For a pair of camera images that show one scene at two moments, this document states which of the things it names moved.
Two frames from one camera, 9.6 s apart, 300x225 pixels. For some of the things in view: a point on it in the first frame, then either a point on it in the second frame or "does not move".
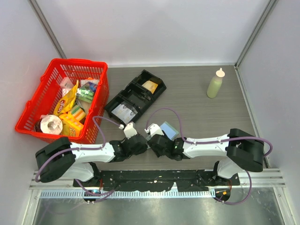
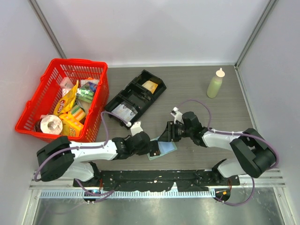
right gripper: (159, 153) -> (169, 133)
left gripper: (141, 150) does not move
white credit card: (124, 114) does not move
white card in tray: (124, 112) does not move
